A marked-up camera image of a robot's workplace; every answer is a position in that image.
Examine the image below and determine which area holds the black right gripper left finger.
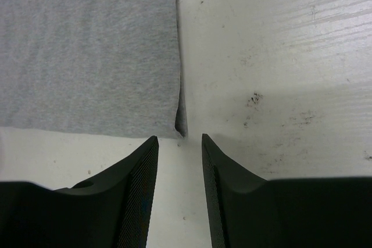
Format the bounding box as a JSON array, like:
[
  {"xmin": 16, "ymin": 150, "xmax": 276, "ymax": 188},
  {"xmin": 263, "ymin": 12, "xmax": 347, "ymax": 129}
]
[{"xmin": 1, "ymin": 136, "xmax": 159, "ymax": 247}]

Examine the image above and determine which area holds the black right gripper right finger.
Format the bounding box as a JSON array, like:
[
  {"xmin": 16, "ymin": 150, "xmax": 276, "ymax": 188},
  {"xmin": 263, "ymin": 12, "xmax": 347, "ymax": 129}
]
[{"xmin": 202, "ymin": 134, "xmax": 371, "ymax": 247}]

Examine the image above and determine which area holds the grey tank top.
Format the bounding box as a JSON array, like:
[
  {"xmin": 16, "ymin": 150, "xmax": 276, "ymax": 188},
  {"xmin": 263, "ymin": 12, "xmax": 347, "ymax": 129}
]
[{"xmin": 1, "ymin": 0, "xmax": 187, "ymax": 138}]

